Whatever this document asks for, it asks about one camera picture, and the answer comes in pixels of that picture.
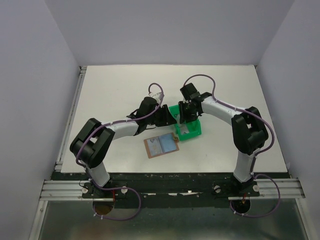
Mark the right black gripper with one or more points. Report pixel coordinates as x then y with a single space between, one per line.
183 115

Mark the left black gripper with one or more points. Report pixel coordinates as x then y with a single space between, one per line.
167 119

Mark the green plastic bin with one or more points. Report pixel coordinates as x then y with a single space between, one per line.
194 126

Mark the silver VIP credit card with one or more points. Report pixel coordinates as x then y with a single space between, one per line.
154 146

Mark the tan leather card holder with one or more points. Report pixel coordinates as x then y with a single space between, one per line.
169 144

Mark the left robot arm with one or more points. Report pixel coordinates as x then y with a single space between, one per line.
91 144

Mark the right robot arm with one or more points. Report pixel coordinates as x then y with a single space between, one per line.
248 129

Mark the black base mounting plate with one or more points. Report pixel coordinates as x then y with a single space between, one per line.
171 190

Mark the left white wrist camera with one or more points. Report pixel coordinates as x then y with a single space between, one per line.
157 96

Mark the aluminium extrusion rail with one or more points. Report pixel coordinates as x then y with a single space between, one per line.
61 190

